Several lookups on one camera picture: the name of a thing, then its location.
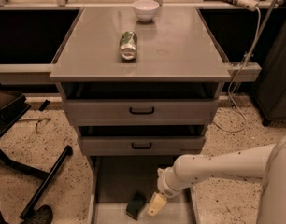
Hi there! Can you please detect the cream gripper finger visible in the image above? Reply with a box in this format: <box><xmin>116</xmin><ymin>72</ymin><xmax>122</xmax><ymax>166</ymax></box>
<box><xmin>147</xmin><ymin>192</ymin><xmax>167</xmax><ymax>217</ymax></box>

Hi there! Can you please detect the yellow green sponge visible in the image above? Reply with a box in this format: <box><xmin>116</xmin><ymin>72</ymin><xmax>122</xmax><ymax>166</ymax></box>
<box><xmin>126</xmin><ymin>192</ymin><xmax>147</xmax><ymax>220</ymax></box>

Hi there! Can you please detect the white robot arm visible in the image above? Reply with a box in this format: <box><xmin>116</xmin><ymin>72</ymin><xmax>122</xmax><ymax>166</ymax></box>
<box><xmin>147</xmin><ymin>135</ymin><xmax>286</xmax><ymax>224</ymax></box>

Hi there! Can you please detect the grey bottom drawer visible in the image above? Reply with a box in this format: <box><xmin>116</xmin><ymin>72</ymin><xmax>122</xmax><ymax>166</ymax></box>
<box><xmin>86</xmin><ymin>156</ymin><xmax>197</xmax><ymax>224</ymax></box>

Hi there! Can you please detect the grey drawer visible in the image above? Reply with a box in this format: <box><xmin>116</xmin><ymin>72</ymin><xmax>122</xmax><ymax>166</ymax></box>
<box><xmin>78</xmin><ymin>136</ymin><xmax>205</xmax><ymax>156</ymax></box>
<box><xmin>63</xmin><ymin>99</ymin><xmax>218</xmax><ymax>126</ymax></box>
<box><xmin>86</xmin><ymin>156</ymin><xmax>197</xmax><ymax>224</ymax></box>

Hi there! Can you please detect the grey top drawer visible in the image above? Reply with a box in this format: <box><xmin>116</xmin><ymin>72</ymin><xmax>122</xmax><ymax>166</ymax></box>
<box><xmin>63</xmin><ymin>99</ymin><xmax>218</xmax><ymax>126</ymax></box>

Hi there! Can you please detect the grey middle drawer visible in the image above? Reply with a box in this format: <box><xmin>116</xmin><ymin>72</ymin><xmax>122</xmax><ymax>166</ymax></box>
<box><xmin>78</xmin><ymin>136</ymin><xmax>205</xmax><ymax>156</ymax></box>

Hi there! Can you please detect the grey drawer cabinet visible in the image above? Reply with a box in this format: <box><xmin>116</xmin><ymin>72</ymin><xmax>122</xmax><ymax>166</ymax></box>
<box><xmin>49</xmin><ymin>5</ymin><xmax>232</xmax><ymax>224</ymax></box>

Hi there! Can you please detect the black perforated shoe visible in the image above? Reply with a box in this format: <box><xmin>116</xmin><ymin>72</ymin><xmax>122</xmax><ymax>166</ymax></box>
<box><xmin>22</xmin><ymin>205</ymin><xmax>53</xmax><ymax>224</ymax></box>

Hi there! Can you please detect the dark cabinet at right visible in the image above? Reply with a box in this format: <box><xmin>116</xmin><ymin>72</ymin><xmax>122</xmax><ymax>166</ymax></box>
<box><xmin>251</xmin><ymin>0</ymin><xmax>286</xmax><ymax>126</ymax></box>

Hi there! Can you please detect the green soda can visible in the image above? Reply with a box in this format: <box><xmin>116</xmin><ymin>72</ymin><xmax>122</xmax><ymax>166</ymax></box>
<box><xmin>120</xmin><ymin>31</ymin><xmax>137</xmax><ymax>61</ymax></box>

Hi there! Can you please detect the white ceramic bowl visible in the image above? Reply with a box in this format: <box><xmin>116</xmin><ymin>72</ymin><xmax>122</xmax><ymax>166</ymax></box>
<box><xmin>132</xmin><ymin>0</ymin><xmax>160</xmax><ymax>22</ymax></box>

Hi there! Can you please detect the black chair base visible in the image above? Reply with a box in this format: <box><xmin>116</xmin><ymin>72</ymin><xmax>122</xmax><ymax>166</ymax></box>
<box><xmin>0</xmin><ymin>81</ymin><xmax>74</xmax><ymax>221</ymax></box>

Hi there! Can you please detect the black middle drawer handle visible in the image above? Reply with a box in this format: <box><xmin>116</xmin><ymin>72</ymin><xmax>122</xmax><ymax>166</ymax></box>
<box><xmin>131</xmin><ymin>143</ymin><xmax>152</xmax><ymax>150</ymax></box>

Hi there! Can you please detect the black drawer handle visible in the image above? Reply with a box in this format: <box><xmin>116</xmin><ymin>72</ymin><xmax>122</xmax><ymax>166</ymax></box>
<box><xmin>131</xmin><ymin>143</ymin><xmax>152</xmax><ymax>150</ymax></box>
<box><xmin>129</xmin><ymin>107</ymin><xmax>155</xmax><ymax>115</ymax></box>

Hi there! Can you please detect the black top drawer handle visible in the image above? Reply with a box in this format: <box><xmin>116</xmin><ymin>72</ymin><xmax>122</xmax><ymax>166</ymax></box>
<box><xmin>129</xmin><ymin>107</ymin><xmax>155</xmax><ymax>115</ymax></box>

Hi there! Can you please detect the grey horizontal rail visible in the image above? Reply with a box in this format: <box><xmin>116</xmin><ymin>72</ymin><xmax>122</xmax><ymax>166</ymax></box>
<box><xmin>0</xmin><ymin>64</ymin><xmax>52</xmax><ymax>85</ymax></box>

